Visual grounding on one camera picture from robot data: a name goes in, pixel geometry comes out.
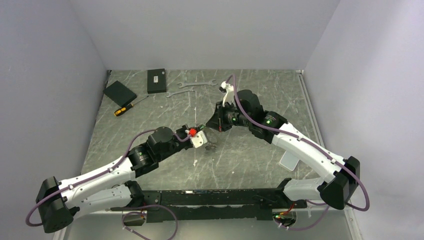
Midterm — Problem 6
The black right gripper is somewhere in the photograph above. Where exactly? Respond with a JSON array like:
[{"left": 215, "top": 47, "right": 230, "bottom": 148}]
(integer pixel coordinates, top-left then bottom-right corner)
[{"left": 205, "top": 100, "right": 252, "bottom": 133}]

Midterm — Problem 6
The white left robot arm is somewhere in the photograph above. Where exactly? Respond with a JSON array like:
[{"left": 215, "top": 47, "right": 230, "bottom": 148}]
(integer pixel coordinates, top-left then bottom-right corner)
[{"left": 33, "top": 124, "right": 207, "bottom": 233}]

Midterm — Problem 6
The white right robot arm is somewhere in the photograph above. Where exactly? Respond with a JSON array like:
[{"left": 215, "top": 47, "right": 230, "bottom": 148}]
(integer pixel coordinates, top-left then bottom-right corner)
[{"left": 206, "top": 89, "right": 360, "bottom": 210}]

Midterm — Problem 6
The large silver wrench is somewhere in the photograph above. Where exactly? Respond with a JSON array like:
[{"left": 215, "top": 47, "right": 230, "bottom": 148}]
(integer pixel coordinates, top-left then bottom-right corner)
[{"left": 178, "top": 79, "right": 218, "bottom": 89}]

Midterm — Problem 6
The small silver wrench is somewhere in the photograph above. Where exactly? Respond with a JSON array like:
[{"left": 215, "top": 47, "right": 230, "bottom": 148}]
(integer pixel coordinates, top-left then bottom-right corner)
[{"left": 165, "top": 87, "right": 196, "bottom": 98}]

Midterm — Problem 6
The yellow black screwdriver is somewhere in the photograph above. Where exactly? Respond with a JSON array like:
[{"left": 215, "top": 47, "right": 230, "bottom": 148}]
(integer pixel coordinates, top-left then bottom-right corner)
[{"left": 114, "top": 95, "right": 149, "bottom": 117}]

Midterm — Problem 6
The flat black box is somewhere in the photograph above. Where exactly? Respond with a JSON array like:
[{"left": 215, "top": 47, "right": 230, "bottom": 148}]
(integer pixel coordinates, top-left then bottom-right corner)
[{"left": 103, "top": 81, "right": 137, "bottom": 107}]

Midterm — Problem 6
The white square device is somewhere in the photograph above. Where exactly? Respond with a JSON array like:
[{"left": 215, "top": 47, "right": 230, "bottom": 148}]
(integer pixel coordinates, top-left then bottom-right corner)
[{"left": 278, "top": 151, "right": 300, "bottom": 172}]

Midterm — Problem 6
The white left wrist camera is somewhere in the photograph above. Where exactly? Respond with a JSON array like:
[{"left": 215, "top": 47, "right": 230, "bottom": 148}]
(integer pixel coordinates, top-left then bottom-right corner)
[{"left": 190, "top": 131, "right": 209, "bottom": 149}]

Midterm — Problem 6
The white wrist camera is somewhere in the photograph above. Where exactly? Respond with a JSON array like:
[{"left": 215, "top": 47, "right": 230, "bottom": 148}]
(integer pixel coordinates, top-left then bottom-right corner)
[
  {"left": 219, "top": 81, "right": 235, "bottom": 107},
  {"left": 190, "top": 131, "right": 209, "bottom": 149}
]

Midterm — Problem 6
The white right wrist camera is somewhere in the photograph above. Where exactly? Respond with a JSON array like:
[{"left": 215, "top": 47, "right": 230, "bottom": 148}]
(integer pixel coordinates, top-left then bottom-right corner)
[{"left": 219, "top": 81, "right": 235, "bottom": 107}]

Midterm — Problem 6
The black network switch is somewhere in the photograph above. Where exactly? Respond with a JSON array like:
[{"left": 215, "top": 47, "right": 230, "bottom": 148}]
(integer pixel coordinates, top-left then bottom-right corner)
[{"left": 147, "top": 68, "right": 167, "bottom": 95}]

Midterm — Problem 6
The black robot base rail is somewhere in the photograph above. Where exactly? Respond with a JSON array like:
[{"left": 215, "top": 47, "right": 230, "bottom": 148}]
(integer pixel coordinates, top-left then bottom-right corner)
[{"left": 111, "top": 188, "right": 307, "bottom": 223}]

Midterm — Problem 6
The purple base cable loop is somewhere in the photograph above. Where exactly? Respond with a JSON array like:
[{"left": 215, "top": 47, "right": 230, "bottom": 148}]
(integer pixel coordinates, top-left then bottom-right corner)
[{"left": 121, "top": 204, "right": 179, "bottom": 240}]

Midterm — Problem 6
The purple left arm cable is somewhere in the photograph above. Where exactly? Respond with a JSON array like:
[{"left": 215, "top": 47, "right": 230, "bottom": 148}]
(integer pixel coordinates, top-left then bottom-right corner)
[{"left": 25, "top": 128, "right": 196, "bottom": 228}]

